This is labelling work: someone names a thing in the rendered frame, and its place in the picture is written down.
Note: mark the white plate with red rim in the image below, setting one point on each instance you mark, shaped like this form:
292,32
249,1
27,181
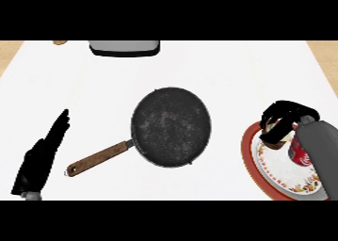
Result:
277,166

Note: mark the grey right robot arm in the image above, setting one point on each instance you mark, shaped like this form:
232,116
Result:
322,157

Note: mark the brown cupcake with white frosting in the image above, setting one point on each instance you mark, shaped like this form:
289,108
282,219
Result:
273,142

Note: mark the red soda can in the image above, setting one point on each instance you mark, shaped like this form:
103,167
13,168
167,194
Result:
300,153

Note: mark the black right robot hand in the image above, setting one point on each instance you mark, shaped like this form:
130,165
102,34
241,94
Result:
286,116

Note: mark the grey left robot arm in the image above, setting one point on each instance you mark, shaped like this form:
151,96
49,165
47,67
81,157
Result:
31,196

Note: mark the grey and black appliance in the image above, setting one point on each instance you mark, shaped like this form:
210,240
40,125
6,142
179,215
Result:
124,47

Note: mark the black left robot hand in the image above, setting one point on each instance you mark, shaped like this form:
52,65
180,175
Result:
41,157

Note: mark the small brown wooden object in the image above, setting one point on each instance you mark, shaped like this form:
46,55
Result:
59,42

